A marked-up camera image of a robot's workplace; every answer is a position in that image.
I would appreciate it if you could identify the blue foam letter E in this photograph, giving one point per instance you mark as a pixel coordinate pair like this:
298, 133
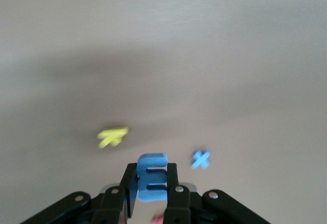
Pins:
153, 161

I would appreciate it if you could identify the yellow foam letter K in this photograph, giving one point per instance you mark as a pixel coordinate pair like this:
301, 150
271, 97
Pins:
112, 135

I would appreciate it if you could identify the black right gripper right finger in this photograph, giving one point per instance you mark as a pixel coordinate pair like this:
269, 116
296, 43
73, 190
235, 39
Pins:
178, 203

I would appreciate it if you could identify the red foam letter J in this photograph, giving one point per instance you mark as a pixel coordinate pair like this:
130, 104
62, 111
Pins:
159, 220

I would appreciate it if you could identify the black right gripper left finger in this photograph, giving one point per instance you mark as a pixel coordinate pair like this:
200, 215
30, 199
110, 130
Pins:
110, 203

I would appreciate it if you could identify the blue foam letter X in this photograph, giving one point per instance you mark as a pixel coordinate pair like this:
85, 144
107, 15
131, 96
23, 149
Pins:
201, 159

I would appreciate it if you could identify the brown table cover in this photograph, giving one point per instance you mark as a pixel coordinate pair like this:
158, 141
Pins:
163, 55

